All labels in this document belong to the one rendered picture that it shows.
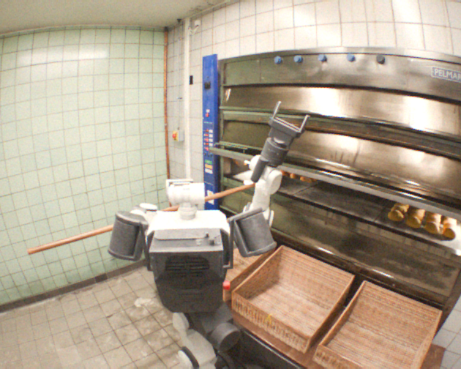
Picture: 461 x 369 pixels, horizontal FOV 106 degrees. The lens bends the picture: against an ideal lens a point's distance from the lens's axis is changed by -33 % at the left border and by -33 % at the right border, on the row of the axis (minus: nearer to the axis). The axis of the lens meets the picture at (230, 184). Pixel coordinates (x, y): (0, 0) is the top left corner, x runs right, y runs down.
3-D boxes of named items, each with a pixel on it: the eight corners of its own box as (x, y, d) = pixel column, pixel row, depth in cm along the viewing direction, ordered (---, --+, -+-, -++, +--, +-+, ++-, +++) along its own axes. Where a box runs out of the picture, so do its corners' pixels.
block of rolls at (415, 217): (402, 194, 165) (404, 187, 164) (454, 209, 132) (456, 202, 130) (385, 219, 126) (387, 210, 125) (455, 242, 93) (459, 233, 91)
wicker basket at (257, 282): (277, 275, 177) (282, 243, 169) (345, 307, 139) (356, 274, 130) (230, 308, 145) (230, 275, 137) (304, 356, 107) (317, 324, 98)
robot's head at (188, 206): (205, 213, 81) (203, 187, 78) (173, 214, 80) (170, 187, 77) (204, 205, 87) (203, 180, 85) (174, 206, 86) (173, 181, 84)
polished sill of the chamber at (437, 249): (228, 180, 209) (228, 175, 208) (464, 259, 83) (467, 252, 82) (223, 181, 206) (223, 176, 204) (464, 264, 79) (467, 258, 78)
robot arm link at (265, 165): (290, 158, 93) (278, 182, 99) (269, 143, 98) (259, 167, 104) (271, 162, 85) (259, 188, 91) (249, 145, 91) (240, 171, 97)
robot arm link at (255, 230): (273, 239, 94) (274, 243, 80) (250, 247, 94) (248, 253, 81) (262, 210, 95) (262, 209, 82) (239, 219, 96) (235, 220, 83)
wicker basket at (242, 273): (225, 244, 219) (225, 216, 211) (274, 273, 180) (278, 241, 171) (176, 265, 189) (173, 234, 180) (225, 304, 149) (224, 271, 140)
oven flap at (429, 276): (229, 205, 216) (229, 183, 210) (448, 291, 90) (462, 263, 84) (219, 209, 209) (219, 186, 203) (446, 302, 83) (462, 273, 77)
